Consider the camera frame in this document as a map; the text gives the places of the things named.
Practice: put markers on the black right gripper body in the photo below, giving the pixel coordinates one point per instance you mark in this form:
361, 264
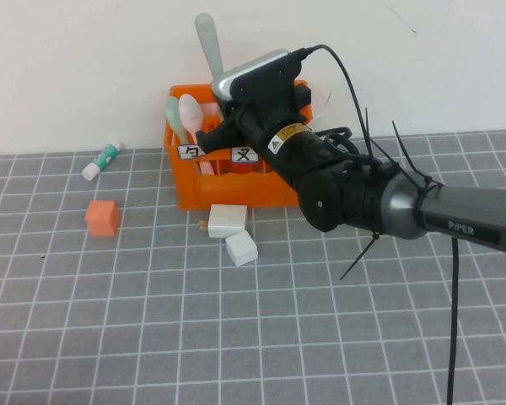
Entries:
270, 114

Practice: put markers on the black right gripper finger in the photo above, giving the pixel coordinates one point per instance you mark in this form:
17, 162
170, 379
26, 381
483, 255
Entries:
304, 96
217, 137

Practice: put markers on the white plastic knife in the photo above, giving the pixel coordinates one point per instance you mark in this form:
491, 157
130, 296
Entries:
319, 122

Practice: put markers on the pink plastic spoon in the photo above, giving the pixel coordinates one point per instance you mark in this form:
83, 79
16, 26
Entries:
192, 114

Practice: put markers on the green plastic spoon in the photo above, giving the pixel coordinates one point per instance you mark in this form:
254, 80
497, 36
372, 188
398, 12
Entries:
173, 116

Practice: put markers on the grey plastic fork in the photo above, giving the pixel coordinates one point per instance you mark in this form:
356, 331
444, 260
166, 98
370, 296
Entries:
208, 42

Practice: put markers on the orange plastic cutlery holder crate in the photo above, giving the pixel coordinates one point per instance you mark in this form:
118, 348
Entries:
236, 190

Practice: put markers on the white label reading 勺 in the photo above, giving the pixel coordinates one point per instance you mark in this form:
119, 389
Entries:
190, 152

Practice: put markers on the white label reading 叉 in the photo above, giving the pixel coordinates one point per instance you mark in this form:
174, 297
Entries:
244, 154

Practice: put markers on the white power plug adapter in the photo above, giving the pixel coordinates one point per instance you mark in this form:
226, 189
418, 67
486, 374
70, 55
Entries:
225, 219

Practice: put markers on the black zip tie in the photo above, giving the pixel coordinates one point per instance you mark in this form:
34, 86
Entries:
358, 257
400, 147

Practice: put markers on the white foam cube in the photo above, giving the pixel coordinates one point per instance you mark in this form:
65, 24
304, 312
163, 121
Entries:
241, 249

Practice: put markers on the white green glue stick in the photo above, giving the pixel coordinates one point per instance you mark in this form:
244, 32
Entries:
101, 162

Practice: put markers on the orange foam cube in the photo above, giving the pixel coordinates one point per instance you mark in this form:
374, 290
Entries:
103, 219

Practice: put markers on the grey checkered table mat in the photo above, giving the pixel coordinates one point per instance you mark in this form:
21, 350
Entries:
152, 316

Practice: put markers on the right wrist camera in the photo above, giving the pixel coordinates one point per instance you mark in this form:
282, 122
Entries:
257, 78

